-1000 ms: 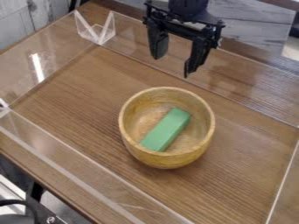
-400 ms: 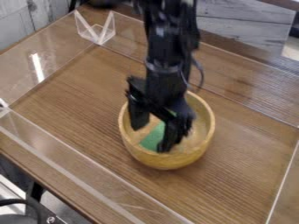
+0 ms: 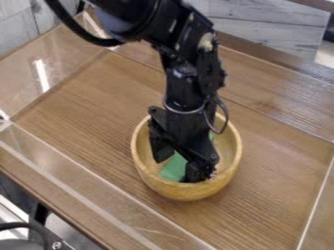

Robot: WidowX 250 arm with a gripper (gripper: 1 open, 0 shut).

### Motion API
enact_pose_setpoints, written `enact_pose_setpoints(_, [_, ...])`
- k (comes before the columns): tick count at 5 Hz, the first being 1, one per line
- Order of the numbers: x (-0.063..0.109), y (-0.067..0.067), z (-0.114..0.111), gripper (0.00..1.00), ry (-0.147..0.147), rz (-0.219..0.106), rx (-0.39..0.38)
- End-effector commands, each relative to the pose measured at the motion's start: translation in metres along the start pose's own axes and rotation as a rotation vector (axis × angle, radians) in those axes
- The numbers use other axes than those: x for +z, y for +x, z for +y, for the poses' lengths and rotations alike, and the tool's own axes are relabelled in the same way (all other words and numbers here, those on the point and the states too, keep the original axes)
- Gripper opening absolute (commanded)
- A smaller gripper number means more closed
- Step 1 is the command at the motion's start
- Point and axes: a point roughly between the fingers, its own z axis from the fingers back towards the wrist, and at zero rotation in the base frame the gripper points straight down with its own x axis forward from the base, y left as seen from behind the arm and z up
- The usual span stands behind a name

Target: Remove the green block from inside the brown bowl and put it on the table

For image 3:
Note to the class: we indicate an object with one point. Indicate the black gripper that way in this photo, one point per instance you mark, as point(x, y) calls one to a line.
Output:
point(172, 126)

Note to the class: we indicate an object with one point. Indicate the green rectangular block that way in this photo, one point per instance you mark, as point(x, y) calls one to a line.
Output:
point(176, 166)

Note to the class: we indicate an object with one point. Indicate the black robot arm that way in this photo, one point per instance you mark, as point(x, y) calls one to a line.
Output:
point(180, 33)

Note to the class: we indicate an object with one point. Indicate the brown wooden bowl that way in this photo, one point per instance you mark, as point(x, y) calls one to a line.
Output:
point(229, 146)

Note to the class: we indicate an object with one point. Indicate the clear acrylic tray wall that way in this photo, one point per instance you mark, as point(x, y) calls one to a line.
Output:
point(74, 99)

